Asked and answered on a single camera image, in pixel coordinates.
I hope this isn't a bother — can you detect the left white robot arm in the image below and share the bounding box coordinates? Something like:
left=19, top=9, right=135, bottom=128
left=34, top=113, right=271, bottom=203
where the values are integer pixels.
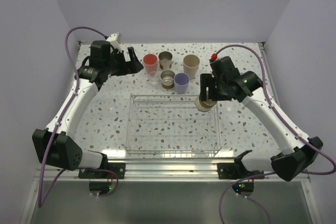
left=32, top=40, right=144, bottom=178

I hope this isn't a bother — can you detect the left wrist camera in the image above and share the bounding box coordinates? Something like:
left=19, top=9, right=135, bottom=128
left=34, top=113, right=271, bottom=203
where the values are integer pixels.
left=106, top=32, right=120, bottom=44

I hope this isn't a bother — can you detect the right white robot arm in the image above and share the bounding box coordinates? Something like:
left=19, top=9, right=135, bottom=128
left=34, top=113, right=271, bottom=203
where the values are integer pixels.
left=195, top=54, right=323, bottom=182

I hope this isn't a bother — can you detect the cream steel cup brown band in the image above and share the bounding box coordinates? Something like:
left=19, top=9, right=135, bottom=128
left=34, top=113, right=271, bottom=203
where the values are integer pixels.
left=195, top=91, right=217, bottom=112

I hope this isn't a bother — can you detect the steel cup front middle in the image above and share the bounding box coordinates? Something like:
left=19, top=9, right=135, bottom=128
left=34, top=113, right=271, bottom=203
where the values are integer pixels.
left=160, top=70, right=175, bottom=89

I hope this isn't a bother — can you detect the clear glass cup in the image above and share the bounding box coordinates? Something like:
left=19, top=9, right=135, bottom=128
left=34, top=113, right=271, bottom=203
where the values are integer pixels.
left=149, top=71, right=160, bottom=87

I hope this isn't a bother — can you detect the steel cup back row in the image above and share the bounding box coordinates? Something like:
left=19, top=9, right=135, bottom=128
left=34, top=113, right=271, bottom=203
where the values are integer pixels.
left=158, top=51, right=173, bottom=70

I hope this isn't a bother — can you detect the tall beige cup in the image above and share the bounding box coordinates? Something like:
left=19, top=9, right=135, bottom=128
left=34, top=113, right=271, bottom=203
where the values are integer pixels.
left=183, top=55, right=200, bottom=80

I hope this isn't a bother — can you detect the red plastic cup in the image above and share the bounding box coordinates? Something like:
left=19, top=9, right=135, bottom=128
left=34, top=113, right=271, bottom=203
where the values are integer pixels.
left=143, top=54, right=158, bottom=74

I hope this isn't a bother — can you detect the aluminium mounting rail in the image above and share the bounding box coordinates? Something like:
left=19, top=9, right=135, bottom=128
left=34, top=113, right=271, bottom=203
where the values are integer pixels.
left=33, top=157, right=284, bottom=182

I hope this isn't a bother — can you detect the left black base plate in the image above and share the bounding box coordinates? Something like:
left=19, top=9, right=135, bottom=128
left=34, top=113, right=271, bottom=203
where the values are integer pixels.
left=78, top=162, right=126, bottom=179

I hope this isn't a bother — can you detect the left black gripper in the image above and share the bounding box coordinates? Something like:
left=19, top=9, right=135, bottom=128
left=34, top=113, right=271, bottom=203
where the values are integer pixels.
left=104, top=47, right=143, bottom=77

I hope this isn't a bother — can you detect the purple plastic cup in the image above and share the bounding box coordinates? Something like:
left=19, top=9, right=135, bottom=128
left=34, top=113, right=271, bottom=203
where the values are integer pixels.
left=174, top=73, right=190, bottom=94

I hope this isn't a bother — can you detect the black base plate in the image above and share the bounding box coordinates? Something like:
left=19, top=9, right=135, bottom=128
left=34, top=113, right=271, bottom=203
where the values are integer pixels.
left=78, top=162, right=126, bottom=179
left=217, top=163, right=265, bottom=180

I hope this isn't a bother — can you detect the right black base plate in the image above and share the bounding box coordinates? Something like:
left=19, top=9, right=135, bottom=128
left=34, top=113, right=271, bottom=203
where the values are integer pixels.
left=217, top=163, right=265, bottom=180

